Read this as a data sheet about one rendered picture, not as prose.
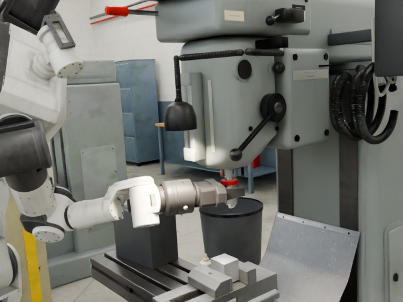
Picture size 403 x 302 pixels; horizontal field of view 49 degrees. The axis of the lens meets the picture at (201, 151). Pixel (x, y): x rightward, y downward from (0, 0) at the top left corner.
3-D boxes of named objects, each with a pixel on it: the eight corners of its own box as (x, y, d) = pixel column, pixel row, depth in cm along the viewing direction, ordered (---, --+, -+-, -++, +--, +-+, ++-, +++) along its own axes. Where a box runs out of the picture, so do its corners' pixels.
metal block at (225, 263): (225, 285, 120) (223, 264, 119) (211, 278, 124) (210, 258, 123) (239, 279, 123) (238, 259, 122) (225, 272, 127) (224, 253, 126)
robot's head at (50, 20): (48, 68, 101) (55, 48, 95) (32, 37, 102) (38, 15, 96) (73, 63, 105) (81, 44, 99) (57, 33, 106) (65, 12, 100)
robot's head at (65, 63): (46, 84, 100) (66, 61, 95) (27, 47, 102) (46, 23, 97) (69, 84, 106) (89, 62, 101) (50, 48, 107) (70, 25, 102)
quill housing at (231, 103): (231, 175, 102) (224, 33, 97) (177, 165, 118) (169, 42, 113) (284, 162, 114) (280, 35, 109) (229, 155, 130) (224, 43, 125)
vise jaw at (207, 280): (215, 299, 114) (214, 284, 113) (187, 283, 123) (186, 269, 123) (232, 291, 117) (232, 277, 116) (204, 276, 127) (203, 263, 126)
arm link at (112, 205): (145, 174, 107) (98, 186, 112) (150, 211, 105) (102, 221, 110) (158, 177, 113) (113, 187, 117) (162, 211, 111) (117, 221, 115)
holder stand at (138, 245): (152, 270, 150) (148, 213, 147) (116, 254, 166) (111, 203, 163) (179, 259, 159) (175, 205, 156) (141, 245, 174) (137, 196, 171)
